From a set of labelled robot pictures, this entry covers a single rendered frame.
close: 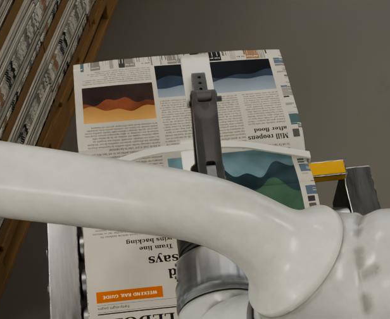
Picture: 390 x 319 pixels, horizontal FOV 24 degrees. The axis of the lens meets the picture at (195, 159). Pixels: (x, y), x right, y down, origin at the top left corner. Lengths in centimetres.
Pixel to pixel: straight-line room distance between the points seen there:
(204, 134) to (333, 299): 27
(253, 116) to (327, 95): 151
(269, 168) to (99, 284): 25
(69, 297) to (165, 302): 43
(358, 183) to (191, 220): 90
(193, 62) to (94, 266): 26
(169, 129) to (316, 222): 47
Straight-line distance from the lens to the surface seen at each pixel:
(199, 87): 94
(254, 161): 113
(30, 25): 215
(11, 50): 206
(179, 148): 109
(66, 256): 150
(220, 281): 86
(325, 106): 266
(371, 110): 267
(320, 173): 155
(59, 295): 147
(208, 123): 91
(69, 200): 70
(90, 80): 122
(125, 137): 115
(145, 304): 105
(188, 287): 87
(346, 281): 71
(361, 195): 156
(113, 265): 106
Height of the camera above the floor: 212
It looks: 57 degrees down
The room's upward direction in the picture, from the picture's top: straight up
